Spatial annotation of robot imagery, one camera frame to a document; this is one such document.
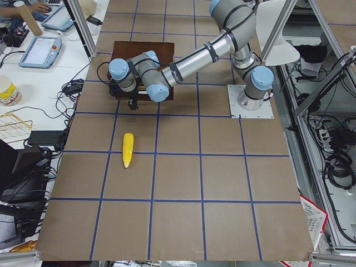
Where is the cardboard tube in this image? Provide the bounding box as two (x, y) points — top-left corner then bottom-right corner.
(14, 1), (43, 36)

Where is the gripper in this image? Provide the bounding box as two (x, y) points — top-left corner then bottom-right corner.
(127, 93), (139, 110)

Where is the aluminium frame post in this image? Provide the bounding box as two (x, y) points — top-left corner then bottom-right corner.
(63, 0), (97, 58)

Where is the far teach pendant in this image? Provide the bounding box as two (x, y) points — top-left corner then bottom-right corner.
(41, 6), (73, 32)

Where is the gold wire rack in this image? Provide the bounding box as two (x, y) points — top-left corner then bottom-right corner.
(1, 113), (33, 143)

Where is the yellow corn cob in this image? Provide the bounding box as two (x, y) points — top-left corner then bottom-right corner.
(122, 132), (134, 169)

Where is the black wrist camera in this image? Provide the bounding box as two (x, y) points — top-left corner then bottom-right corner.
(108, 79), (119, 97)

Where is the white chair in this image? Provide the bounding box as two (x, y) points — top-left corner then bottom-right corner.
(256, 1), (300, 66)

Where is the popcorn paper cup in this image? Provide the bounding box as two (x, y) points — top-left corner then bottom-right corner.
(1, 75), (22, 106)

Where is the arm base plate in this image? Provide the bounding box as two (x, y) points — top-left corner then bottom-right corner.
(227, 85), (274, 119)

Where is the near teach pendant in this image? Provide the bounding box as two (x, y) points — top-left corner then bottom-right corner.
(18, 37), (62, 69)

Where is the beige cap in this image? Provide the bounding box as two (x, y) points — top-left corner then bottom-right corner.
(79, 0), (97, 16)

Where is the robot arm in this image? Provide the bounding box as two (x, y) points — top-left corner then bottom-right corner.
(108, 1), (274, 111)

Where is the black power adapter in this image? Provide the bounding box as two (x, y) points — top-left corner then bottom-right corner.
(87, 16), (102, 26)

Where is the white red basket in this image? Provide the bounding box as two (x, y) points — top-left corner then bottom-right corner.
(300, 195), (328, 250)

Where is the person hand on mouse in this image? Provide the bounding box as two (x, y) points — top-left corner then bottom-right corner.
(29, 2), (51, 13)

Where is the teach pendant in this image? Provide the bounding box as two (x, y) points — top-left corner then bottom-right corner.
(18, 37), (62, 69)
(41, 6), (73, 32)

